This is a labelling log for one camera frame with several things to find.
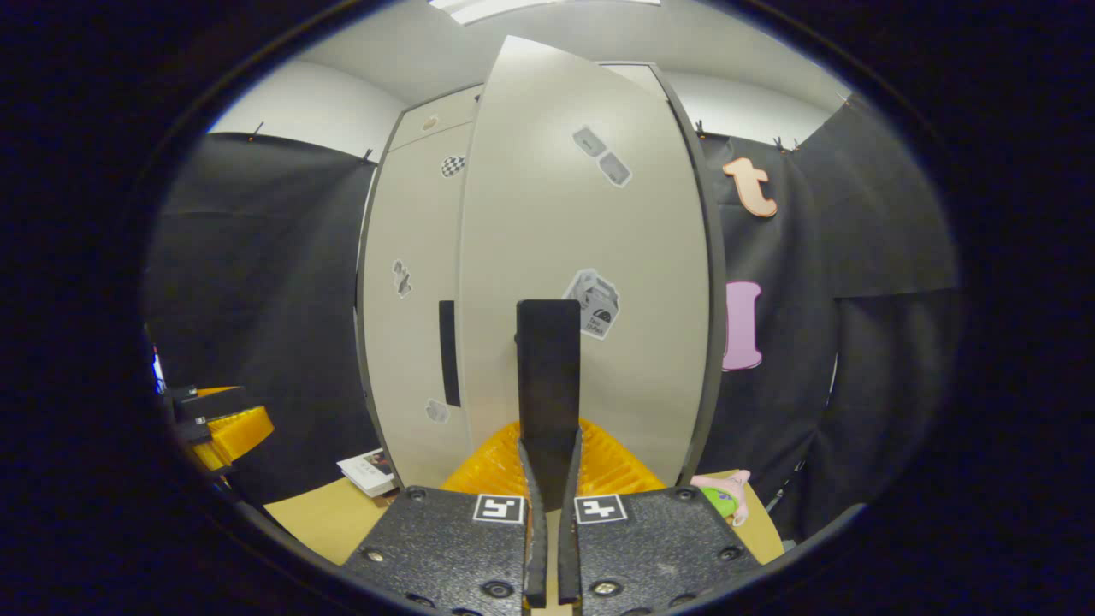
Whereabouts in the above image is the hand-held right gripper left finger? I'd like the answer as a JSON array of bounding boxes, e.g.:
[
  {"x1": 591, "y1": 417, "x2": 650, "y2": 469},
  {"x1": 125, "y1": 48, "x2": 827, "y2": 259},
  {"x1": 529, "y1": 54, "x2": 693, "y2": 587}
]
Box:
[{"x1": 342, "y1": 419, "x2": 548, "y2": 616}]

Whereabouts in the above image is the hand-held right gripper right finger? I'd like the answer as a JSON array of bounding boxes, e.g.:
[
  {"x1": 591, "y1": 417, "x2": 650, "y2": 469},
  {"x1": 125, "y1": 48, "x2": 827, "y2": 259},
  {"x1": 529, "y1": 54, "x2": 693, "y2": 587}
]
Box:
[{"x1": 558, "y1": 418, "x2": 762, "y2": 616}]

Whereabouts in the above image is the pink green plush toy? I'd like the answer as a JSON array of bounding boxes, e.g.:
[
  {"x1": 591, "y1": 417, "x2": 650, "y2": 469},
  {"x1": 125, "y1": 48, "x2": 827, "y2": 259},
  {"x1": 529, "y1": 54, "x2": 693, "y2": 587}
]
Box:
[{"x1": 690, "y1": 469, "x2": 753, "y2": 527}]

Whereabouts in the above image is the ceiling light panel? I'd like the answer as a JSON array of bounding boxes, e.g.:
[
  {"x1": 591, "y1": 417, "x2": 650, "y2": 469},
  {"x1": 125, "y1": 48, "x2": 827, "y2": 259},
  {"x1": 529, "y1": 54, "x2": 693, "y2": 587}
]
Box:
[{"x1": 428, "y1": 0, "x2": 661, "y2": 25}]

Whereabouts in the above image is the grey double-door shoe cabinet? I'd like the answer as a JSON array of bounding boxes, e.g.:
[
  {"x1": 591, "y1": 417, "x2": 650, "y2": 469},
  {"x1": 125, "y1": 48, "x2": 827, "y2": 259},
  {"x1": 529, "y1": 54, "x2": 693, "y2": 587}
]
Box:
[{"x1": 355, "y1": 60, "x2": 728, "y2": 493}]

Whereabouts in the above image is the grey cabinet door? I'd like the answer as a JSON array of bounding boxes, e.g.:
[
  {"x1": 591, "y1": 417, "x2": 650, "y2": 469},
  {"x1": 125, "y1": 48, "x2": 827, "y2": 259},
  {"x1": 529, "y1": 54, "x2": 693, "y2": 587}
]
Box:
[
  {"x1": 458, "y1": 36, "x2": 711, "y2": 514},
  {"x1": 359, "y1": 120, "x2": 476, "y2": 489}
]

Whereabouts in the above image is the black backdrop cloth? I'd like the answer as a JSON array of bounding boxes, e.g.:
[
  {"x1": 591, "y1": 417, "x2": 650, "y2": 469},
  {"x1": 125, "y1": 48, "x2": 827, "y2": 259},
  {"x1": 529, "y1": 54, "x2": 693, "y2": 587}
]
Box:
[
  {"x1": 141, "y1": 133, "x2": 382, "y2": 506},
  {"x1": 693, "y1": 90, "x2": 963, "y2": 544}
]

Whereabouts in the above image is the white booklet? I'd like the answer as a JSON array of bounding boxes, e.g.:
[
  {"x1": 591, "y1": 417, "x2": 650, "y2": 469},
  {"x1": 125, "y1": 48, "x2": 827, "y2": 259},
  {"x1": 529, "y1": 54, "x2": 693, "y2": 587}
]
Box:
[{"x1": 337, "y1": 448, "x2": 400, "y2": 498}]

